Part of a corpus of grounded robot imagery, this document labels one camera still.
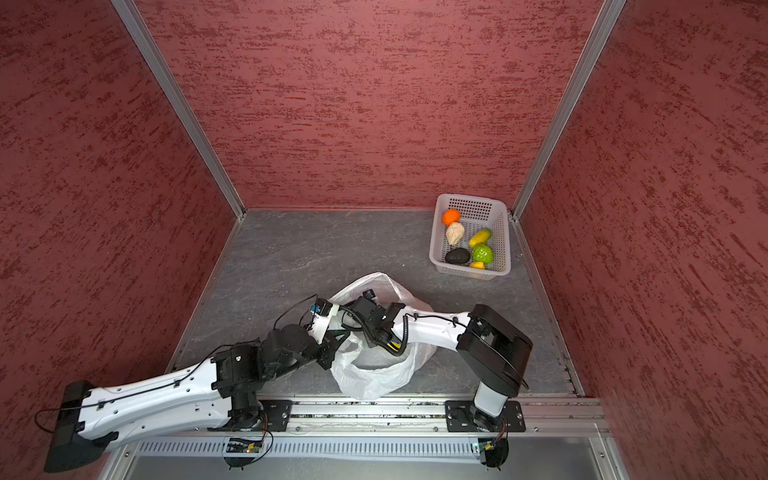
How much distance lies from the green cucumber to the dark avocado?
0.18ft

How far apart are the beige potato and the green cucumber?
0.05m

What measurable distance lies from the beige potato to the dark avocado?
58 millimetres

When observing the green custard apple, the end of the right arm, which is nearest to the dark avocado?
the green custard apple

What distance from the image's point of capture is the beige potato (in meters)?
1.09

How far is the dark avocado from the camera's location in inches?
40.5

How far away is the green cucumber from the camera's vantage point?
108cm

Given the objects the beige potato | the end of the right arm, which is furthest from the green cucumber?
the end of the right arm

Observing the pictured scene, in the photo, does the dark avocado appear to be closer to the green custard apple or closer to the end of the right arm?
the green custard apple

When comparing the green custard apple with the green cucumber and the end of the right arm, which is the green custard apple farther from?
the end of the right arm

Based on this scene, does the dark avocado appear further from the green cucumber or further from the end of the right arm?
the end of the right arm
